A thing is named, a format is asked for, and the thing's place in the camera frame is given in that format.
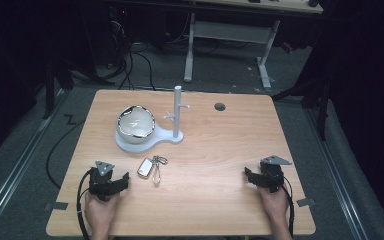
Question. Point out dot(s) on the black metal stand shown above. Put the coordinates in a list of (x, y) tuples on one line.
[(49, 90)]

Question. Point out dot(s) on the grey tape strip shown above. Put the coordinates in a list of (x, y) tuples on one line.
[(306, 202), (57, 206)]

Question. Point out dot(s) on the person's right hand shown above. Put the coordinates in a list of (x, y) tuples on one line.
[(275, 203)]

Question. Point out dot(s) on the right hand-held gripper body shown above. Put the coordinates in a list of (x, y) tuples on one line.
[(272, 174)]

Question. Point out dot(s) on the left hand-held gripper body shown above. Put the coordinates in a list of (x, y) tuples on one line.
[(100, 181)]

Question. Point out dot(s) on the white key stand with pegs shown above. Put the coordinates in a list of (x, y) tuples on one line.
[(177, 113)]

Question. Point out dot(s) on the person's left hand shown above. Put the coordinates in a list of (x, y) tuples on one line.
[(100, 210)]

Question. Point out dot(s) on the silver car key fob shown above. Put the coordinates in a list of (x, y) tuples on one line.
[(145, 168)]

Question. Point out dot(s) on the metal floor rail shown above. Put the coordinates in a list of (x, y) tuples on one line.
[(333, 173), (16, 166)]

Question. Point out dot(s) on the dark round table grommet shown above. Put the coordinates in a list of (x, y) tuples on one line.
[(219, 106)]

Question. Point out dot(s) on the wooden desk with white legs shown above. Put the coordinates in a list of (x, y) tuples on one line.
[(233, 31)]

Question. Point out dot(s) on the white bowl with metallic rim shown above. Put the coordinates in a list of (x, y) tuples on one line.
[(135, 125)]

